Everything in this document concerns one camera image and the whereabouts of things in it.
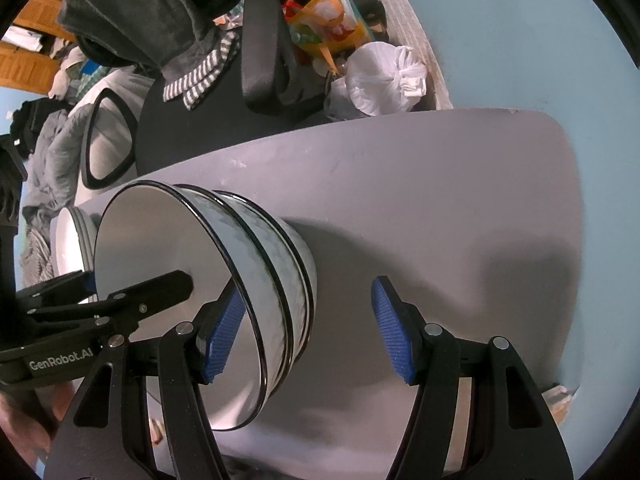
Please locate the white bowl black rim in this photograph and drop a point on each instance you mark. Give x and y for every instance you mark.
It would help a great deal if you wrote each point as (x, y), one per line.
(280, 272)
(150, 240)
(306, 265)

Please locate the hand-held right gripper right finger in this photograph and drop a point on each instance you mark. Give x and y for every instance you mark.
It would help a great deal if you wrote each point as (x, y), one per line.
(392, 330)

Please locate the grey garment striped cuffs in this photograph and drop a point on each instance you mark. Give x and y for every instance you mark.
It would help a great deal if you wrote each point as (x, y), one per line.
(125, 15)

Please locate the black office chair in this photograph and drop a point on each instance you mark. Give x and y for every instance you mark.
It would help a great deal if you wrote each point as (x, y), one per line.
(200, 130)

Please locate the orange colourful bag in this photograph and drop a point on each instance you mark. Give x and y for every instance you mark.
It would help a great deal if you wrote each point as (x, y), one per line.
(325, 20)

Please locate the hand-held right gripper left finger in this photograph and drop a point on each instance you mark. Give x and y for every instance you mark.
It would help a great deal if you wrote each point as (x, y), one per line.
(222, 340)

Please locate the grey plastic bag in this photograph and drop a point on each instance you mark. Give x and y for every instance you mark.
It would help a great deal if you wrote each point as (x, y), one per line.
(340, 102)

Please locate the white plate black rim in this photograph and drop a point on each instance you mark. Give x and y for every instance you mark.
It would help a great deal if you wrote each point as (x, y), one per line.
(67, 245)
(89, 242)

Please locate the person's left hand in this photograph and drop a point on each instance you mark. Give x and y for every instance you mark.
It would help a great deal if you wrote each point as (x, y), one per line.
(22, 425)

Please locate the pale cardboard box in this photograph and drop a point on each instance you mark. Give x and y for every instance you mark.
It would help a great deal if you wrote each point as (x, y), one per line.
(556, 402)

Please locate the grey duvet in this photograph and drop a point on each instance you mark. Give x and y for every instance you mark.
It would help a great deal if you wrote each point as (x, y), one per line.
(50, 170)

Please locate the white tied trash bag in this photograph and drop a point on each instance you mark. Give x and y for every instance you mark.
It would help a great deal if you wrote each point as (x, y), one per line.
(380, 75)

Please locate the wooden shelf unit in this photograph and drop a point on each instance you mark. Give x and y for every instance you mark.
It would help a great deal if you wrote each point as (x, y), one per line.
(20, 65)

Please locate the dark cloth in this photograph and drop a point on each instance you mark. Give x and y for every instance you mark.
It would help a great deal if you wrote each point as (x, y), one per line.
(30, 120)

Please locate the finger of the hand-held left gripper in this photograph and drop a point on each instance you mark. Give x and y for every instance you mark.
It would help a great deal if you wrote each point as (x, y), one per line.
(160, 287)
(87, 282)

